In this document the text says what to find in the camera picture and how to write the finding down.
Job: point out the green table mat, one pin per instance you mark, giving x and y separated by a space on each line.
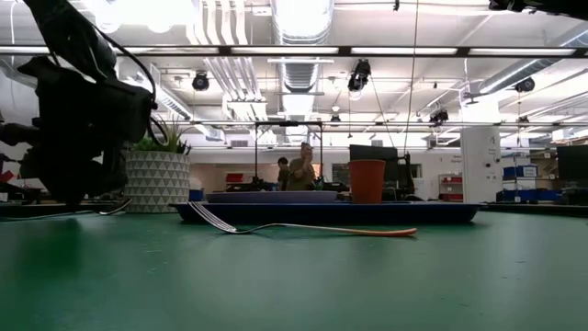
294 285

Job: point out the black overhead frame beam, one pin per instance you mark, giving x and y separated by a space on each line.
225 51

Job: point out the silver ventilation duct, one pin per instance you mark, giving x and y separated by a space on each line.
301 27

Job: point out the succulent in white patterned pot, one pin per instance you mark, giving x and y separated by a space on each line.
156 184

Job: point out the orange plastic cup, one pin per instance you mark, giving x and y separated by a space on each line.
366 181

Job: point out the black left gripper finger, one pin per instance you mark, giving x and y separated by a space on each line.
115 165
64 179

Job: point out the black aluminium table frame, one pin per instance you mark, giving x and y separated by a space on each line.
528 209

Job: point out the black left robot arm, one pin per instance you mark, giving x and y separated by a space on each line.
64 32

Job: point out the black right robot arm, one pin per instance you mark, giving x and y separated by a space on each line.
542 7

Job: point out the black computer monitor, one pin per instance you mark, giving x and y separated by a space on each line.
399 174
572 162

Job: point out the person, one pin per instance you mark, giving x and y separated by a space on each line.
301 172
283 174

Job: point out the lilac round plate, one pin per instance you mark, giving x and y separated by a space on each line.
271 197

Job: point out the blue plastic tray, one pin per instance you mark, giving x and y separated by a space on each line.
321 213

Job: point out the white pillar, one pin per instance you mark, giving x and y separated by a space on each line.
480 165

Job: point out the black ceiling spotlight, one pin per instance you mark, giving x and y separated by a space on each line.
200 82
358 76
524 85

